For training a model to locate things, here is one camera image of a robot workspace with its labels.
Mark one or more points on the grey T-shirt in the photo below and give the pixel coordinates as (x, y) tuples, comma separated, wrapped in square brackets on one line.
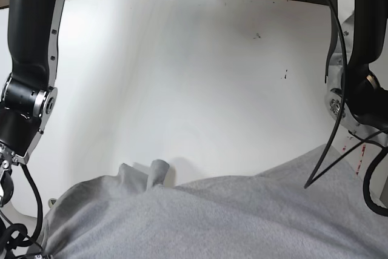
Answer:
[(269, 215)]

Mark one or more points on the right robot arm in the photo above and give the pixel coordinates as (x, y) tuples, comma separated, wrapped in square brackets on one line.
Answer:
[(29, 93)]

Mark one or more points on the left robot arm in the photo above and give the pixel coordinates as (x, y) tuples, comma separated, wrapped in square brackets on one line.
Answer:
[(355, 97)]

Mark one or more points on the left table grommet hole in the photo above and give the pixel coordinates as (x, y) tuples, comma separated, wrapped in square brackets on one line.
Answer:
[(51, 202)]

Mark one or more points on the red tape marking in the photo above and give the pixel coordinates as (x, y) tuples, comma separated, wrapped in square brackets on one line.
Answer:
[(355, 158)]

